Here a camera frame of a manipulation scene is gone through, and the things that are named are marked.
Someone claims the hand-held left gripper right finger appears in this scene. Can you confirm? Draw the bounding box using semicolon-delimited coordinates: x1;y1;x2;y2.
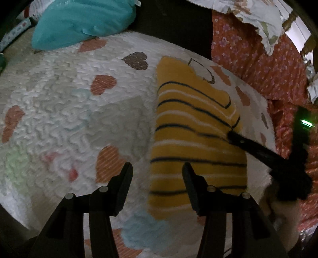
182;162;289;258

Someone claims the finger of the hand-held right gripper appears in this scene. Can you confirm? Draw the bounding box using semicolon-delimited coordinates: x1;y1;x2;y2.
227;131;282;173

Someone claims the white floral cloth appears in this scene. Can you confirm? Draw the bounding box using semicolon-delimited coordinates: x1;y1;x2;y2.
194;0;294;56

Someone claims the yellow striped small garment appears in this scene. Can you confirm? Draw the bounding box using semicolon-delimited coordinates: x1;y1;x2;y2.
148;57;248;221

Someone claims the patterned fabric band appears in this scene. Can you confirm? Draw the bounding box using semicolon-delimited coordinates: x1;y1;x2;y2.
0;18;31;51

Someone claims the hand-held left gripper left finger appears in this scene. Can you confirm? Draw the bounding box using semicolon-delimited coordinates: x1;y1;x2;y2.
28;162;133;258

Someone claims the white quilted heart-print blanket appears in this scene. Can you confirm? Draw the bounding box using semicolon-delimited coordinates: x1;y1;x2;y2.
0;32;277;258

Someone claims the red floral cloth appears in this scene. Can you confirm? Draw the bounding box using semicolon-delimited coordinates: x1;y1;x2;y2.
211;11;318;234

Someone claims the teal plush cushion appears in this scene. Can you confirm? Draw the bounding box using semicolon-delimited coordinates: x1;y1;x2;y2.
32;0;137;51

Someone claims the wooden furniture frame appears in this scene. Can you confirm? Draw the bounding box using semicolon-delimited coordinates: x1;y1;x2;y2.
282;10;314;58

